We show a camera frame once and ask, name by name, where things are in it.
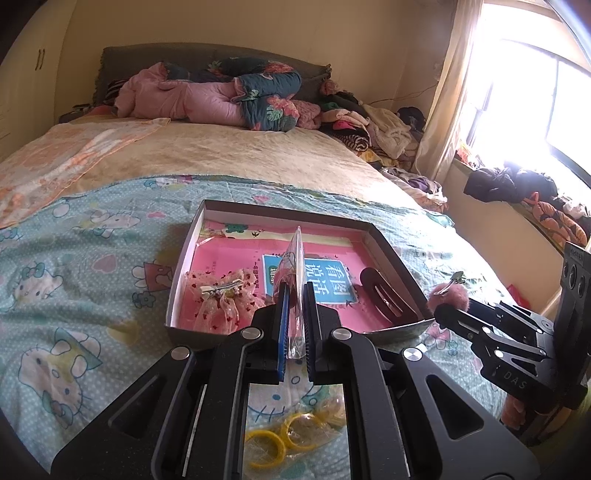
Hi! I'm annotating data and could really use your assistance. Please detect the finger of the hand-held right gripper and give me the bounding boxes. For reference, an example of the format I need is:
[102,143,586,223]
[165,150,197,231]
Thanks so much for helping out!
[468,325,561,402]
[433,300,555,340]

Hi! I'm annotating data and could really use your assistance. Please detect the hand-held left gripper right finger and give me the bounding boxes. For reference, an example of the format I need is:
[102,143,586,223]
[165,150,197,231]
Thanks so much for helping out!
[304,293,542,480]

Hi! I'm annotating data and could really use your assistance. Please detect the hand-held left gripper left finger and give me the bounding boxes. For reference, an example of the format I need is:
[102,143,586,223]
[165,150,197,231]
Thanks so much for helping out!
[51,294,290,480]

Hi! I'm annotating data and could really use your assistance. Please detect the pink pompom hair clip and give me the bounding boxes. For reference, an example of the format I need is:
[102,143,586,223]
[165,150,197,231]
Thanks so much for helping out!
[426,272,470,315]

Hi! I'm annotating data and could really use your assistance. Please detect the pink lace bow hair clip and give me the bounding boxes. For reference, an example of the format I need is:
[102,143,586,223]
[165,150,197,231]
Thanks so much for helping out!
[185,267,269,335]

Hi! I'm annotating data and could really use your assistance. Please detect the clear plastic bag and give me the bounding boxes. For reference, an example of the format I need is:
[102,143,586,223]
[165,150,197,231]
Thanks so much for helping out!
[272,226,308,361]

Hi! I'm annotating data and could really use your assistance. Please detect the brown oval hair clip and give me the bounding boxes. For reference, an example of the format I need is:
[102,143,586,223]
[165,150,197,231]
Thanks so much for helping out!
[359,267,419,324]

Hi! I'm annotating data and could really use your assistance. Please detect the bag of yellow hair rings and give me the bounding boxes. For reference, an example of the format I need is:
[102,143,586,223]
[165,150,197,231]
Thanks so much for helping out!
[245,385,347,472]

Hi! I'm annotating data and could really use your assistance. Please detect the grey cardboard box tray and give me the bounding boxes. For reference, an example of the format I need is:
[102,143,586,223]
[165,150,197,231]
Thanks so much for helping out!
[165,199,435,347]

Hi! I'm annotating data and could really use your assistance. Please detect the dark clothes on windowsill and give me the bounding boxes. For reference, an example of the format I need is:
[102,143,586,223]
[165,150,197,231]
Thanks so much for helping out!
[517,191,590,250]

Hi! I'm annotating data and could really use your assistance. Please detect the crumpled purple white cloth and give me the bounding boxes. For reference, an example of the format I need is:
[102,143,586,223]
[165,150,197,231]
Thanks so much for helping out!
[381,166,455,227]

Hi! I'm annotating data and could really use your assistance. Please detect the beige bed blanket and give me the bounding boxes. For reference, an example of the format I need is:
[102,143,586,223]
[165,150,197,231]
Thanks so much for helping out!
[60,121,416,205]

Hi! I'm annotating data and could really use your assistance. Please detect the pile of clothes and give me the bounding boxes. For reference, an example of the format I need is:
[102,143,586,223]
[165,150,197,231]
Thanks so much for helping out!
[318,78,428,169]

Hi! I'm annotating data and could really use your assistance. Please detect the cream curtain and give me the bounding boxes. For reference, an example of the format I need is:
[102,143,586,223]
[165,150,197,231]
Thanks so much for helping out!
[413,0,485,185]

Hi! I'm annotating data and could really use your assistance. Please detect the pink fleece garment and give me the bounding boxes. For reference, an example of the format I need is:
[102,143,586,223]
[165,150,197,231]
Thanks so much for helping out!
[294,99,324,131]

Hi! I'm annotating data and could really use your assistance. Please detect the window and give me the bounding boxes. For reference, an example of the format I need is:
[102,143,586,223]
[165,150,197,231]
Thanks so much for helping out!
[455,0,591,195]

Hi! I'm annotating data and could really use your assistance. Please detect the blue floral quilt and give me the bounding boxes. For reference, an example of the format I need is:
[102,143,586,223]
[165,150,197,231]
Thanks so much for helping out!
[164,58,303,132]

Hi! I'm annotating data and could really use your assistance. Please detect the pink quilt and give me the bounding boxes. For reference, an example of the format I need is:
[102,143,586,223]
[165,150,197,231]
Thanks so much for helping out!
[115,62,250,126]

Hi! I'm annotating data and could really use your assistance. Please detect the orange floral cloth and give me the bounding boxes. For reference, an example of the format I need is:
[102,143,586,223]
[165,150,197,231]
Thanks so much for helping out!
[0,117,171,229]

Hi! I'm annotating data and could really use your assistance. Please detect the black white striped garment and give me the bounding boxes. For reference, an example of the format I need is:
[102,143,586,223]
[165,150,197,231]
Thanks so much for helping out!
[105,79,126,108]

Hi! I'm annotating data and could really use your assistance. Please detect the cream wardrobe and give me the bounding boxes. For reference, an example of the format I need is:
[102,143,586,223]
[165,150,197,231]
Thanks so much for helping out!
[0,0,77,153]

